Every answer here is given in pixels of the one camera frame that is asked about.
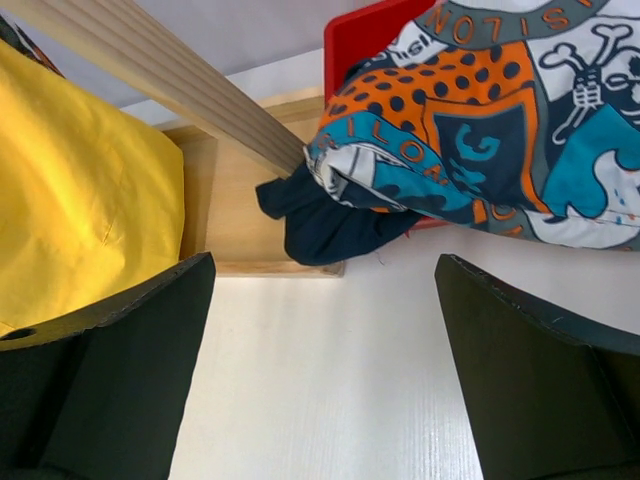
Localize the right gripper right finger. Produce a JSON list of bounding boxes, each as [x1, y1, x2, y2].
[[435, 254, 639, 479]]

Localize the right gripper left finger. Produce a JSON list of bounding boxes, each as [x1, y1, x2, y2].
[[1, 253, 216, 479]]

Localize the yellow shorts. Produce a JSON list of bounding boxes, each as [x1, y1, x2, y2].
[[1, 45, 185, 334]]

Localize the navy blue shorts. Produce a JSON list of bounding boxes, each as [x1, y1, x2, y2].
[[255, 164, 422, 266]]

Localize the blue orange patterned shorts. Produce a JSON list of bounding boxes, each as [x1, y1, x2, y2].
[[305, 1, 639, 251]]

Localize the black orange camouflage shorts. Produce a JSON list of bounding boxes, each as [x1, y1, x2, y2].
[[0, 16, 63, 77]]

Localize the wooden clothes rack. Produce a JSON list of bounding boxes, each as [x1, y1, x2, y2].
[[6, 1, 344, 278]]

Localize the red plastic tray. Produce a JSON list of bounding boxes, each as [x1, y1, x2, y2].
[[323, 0, 451, 231]]

